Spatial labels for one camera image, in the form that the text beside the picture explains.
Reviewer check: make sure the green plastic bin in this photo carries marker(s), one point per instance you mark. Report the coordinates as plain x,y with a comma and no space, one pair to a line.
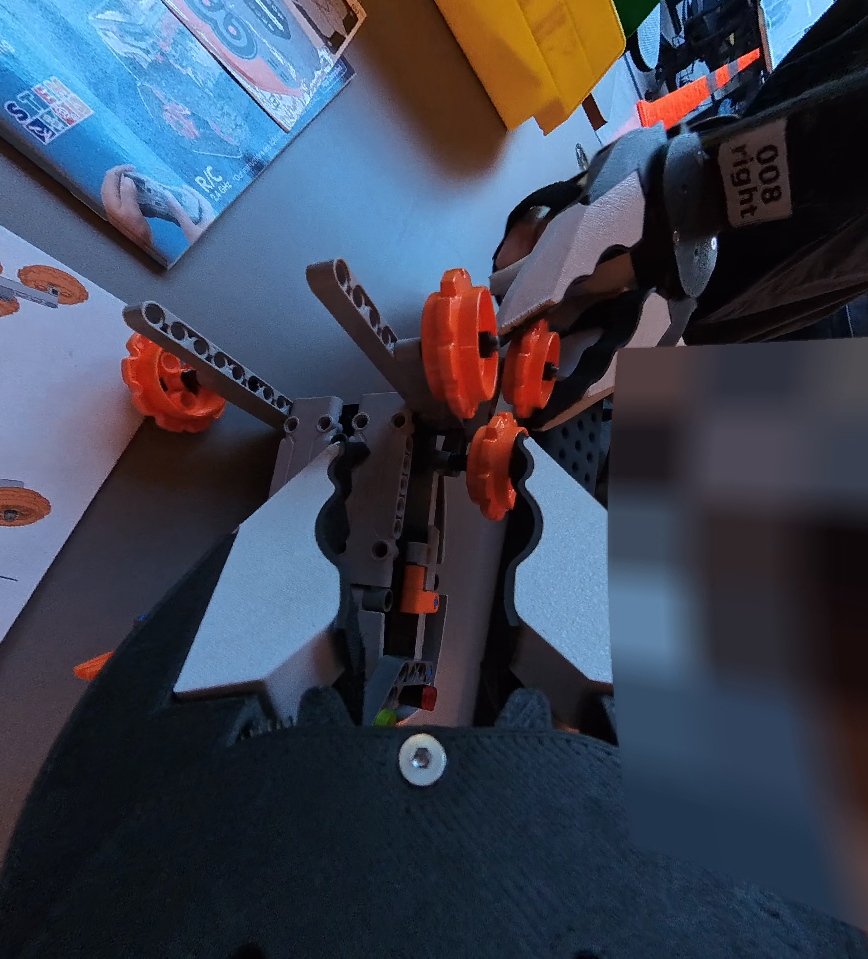
636,15

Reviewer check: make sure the person's right hand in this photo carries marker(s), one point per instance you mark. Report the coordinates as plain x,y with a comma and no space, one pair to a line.
524,238

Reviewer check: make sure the yellow plastic bin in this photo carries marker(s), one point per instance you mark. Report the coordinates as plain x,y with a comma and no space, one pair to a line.
531,52

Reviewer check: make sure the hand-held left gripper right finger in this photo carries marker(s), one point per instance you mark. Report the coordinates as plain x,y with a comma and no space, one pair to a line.
569,584

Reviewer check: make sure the grey orange brick robot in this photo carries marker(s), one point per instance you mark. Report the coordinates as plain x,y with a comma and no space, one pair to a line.
381,487

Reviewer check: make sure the grey desk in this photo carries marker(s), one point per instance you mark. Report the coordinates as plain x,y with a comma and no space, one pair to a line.
404,187

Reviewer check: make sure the white instruction booklet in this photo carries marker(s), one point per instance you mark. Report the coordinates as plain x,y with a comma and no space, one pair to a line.
37,389

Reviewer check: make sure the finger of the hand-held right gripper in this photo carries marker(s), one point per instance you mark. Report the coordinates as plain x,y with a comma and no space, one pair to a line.
659,322
569,255

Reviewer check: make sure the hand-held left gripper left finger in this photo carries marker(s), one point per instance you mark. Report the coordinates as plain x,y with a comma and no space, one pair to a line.
269,584

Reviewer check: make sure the blue robot kit manual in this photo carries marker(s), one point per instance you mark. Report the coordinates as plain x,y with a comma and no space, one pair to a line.
104,97

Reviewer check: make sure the orange striped bar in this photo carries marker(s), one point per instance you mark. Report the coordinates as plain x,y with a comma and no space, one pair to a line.
692,94

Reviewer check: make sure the orange fin brick assembly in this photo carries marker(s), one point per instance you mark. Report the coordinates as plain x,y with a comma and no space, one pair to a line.
97,665

